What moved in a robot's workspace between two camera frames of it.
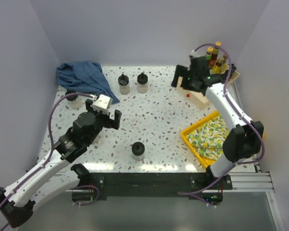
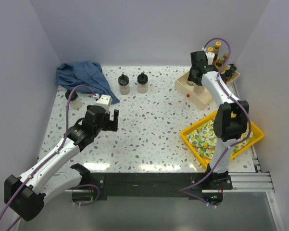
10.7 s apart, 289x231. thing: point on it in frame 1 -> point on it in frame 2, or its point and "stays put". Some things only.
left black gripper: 111,122 stays put
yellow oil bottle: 224,67 -> 225,57
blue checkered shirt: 85,76 stays put
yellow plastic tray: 205,163 stays put
